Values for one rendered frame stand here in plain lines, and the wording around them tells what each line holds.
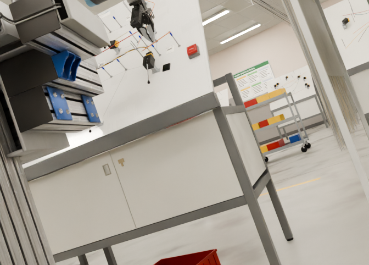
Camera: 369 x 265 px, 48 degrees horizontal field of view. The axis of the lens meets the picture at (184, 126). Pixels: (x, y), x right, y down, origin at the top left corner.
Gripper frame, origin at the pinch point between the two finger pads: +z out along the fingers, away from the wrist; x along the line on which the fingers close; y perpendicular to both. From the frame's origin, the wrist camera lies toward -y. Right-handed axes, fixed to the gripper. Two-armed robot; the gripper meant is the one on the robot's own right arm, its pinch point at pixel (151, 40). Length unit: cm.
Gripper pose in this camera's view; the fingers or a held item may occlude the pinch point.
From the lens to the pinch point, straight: 206.1
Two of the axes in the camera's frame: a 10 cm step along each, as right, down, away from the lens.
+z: 3.9, 8.3, 4.1
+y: 2.4, -5.2, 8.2
